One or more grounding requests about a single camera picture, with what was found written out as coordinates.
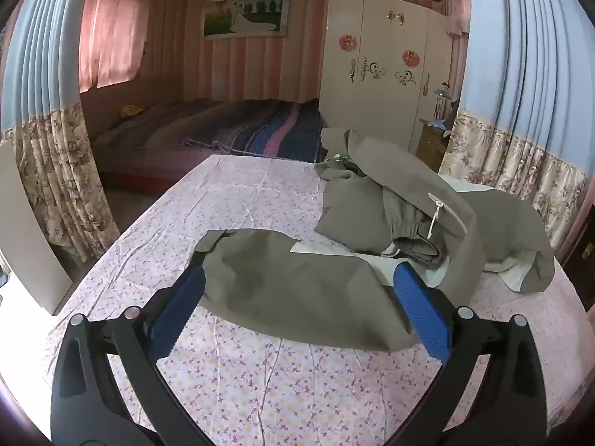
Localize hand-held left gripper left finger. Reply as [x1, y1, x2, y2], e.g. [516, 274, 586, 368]
[50, 267, 208, 446]

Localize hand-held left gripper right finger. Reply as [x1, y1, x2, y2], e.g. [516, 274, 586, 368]
[393, 261, 546, 446]

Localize olive and white jacket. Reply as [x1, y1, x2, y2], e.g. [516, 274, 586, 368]
[194, 127, 556, 351]

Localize pink floral sheet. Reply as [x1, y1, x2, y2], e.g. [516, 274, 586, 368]
[28, 154, 595, 446]

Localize bed with purple mattress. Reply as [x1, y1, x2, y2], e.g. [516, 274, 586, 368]
[79, 74, 326, 196]

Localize wooden desk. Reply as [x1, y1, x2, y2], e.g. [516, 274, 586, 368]
[416, 118, 454, 172]

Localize white board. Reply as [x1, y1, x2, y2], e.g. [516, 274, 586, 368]
[0, 142, 74, 317]

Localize striped blanket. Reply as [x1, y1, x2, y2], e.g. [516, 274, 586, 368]
[95, 98, 324, 158]

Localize white wardrobe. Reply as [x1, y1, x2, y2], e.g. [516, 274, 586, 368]
[318, 0, 454, 154]

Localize desk lamp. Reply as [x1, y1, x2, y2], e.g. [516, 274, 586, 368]
[432, 81, 453, 122]

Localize blue floral curtain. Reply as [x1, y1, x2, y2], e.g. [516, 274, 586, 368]
[0, 0, 122, 263]
[437, 0, 595, 261]

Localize pink window curtain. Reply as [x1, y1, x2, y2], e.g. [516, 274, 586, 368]
[77, 0, 149, 94]

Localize framed wall picture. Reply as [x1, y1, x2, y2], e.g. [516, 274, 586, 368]
[201, 0, 291, 42]

